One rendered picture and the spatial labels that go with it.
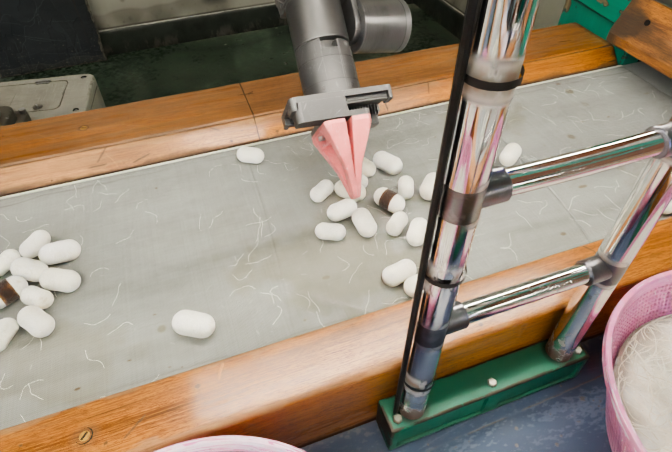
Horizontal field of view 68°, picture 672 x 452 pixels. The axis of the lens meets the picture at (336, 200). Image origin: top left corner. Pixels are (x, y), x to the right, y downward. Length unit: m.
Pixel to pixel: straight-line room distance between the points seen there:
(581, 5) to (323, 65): 0.60
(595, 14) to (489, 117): 0.76
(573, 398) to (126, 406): 0.39
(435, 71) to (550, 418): 0.48
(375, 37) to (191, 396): 0.37
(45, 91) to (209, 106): 0.80
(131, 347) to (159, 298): 0.05
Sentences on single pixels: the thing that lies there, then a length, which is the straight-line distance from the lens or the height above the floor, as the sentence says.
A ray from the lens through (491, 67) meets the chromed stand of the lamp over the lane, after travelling 0.21.
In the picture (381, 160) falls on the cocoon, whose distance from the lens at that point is 0.60.
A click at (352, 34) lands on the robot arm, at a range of 0.54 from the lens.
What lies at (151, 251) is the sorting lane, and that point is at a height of 0.74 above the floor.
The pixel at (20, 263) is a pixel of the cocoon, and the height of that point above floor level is 0.76.
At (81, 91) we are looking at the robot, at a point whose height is 0.47.
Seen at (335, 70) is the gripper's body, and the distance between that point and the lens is 0.49.
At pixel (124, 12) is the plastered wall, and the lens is 2.61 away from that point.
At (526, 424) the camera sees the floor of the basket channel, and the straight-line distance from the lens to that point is 0.52.
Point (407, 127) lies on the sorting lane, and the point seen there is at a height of 0.74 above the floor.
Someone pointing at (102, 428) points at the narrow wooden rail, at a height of 0.76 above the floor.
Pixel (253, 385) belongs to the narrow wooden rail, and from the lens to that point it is 0.42.
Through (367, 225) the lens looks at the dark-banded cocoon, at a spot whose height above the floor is 0.76.
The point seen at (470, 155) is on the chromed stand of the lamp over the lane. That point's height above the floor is 0.99.
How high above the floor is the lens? 1.13
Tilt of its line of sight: 44 degrees down
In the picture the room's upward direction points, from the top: straight up
